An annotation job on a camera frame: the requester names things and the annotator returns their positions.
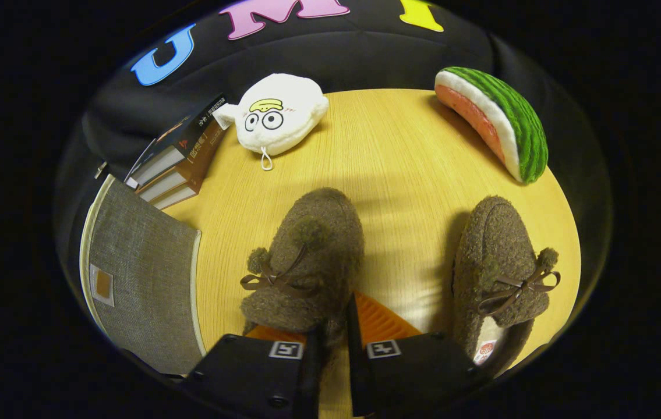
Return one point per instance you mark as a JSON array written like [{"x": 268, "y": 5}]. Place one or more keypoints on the grey fabric storage box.
[{"x": 144, "y": 273}]

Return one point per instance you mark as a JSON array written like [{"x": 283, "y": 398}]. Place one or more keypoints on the watermelon slice plush toy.
[{"x": 519, "y": 122}]

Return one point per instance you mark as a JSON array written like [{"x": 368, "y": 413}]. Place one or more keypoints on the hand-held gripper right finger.
[{"x": 412, "y": 372}]

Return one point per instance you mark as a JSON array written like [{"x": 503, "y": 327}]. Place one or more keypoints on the white plush face toy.
[{"x": 295, "y": 99}]

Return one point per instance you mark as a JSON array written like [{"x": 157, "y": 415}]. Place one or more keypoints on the brown fuzzy shoe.
[
  {"x": 493, "y": 244},
  {"x": 318, "y": 256}
]

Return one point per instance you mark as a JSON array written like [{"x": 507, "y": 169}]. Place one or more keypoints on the dark hardcover book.
[{"x": 190, "y": 131}]

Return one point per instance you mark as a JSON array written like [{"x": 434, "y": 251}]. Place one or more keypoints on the brown hardcover book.
[{"x": 202, "y": 157}]

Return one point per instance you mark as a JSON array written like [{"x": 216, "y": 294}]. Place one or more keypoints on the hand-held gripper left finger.
[{"x": 248, "y": 372}]

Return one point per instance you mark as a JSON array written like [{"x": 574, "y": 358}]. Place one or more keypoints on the small white clip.
[{"x": 100, "y": 170}]

